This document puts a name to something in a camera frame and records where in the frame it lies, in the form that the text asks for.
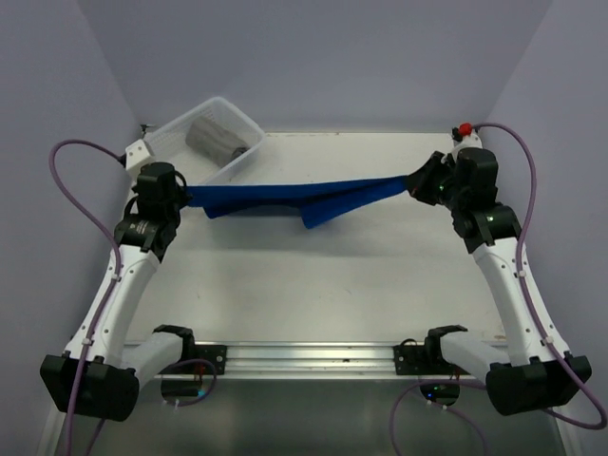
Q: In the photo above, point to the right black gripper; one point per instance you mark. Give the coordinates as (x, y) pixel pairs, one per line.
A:
(419, 184)

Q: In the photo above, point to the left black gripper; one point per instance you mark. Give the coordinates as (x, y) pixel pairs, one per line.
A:
(182, 196)

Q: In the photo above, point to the grey towel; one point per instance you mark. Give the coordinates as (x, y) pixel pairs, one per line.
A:
(216, 143)

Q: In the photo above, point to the blue towel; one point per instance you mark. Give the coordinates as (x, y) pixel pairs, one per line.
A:
(317, 203)

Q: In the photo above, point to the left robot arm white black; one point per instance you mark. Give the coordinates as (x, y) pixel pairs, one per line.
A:
(94, 376)

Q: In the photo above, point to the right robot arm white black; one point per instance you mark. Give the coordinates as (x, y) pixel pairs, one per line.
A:
(538, 370)

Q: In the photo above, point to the white plastic basket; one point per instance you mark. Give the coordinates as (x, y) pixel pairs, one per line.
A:
(167, 143)

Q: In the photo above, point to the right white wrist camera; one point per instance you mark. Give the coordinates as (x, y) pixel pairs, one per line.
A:
(464, 136)

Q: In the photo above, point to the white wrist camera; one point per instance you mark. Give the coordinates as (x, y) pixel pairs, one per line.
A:
(464, 136)
(137, 155)

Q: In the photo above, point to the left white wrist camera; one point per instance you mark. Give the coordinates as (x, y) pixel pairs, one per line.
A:
(137, 155)

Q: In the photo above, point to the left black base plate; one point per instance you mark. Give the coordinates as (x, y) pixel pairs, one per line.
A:
(216, 354)

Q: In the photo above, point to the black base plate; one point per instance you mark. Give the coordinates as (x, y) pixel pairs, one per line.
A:
(410, 358)
(216, 354)

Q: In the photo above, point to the aluminium mounting rail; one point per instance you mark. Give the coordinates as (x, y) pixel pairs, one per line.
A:
(312, 361)

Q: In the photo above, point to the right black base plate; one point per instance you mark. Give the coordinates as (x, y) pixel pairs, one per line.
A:
(410, 358)

